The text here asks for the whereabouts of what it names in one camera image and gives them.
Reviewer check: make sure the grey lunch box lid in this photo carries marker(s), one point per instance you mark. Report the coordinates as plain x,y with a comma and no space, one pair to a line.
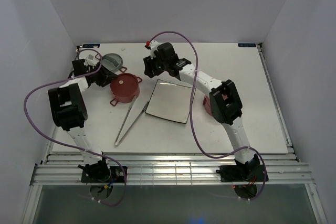
114,63

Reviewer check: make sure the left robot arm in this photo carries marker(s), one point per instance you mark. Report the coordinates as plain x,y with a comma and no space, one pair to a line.
70,113

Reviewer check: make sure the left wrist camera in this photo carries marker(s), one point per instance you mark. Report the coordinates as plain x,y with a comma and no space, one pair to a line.
92,60

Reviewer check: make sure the aluminium frame rail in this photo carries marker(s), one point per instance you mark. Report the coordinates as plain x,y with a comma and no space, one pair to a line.
155,170

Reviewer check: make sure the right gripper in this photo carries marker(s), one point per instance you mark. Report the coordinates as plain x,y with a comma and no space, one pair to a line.
148,63

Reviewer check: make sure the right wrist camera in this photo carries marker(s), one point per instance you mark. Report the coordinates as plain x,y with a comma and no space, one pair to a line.
151,45

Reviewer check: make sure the pink bowl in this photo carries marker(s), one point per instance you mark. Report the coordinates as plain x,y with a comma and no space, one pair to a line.
117,100
207,105

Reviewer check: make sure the white square plate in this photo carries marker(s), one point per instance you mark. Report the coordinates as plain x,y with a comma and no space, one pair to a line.
170,102

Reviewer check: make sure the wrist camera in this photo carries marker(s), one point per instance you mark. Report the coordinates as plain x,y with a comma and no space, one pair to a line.
92,60
151,45

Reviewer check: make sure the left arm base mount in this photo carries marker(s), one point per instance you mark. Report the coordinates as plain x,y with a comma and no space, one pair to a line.
96,174

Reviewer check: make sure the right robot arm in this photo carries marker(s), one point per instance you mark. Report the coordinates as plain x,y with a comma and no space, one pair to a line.
225,103

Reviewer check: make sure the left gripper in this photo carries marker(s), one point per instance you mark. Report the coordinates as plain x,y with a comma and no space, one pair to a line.
106,77

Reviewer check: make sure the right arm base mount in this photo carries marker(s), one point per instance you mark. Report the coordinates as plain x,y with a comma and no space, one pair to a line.
242,173

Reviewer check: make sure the metal tongs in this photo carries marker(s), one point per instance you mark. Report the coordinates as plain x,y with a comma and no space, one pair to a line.
129,122

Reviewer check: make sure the dark red lid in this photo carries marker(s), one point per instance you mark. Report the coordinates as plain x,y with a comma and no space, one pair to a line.
125,85

